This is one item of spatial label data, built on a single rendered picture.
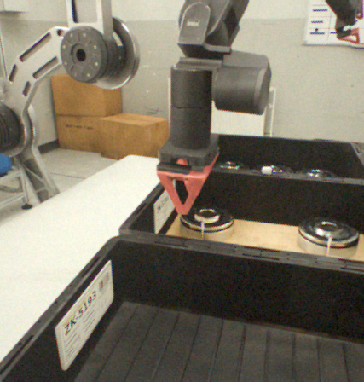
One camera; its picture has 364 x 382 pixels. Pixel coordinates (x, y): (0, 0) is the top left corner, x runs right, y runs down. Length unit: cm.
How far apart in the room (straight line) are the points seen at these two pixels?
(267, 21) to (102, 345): 349
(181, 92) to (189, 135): 6
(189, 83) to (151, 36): 368
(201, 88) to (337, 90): 328
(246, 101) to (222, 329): 29
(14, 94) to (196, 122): 99
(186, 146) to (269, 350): 28
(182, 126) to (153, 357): 29
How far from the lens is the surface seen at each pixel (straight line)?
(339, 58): 372
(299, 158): 104
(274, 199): 76
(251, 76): 47
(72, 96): 419
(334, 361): 51
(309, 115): 379
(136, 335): 51
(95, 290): 46
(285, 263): 47
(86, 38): 106
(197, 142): 51
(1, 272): 93
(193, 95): 49
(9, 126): 140
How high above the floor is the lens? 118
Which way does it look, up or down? 23 degrees down
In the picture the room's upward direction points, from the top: straight up
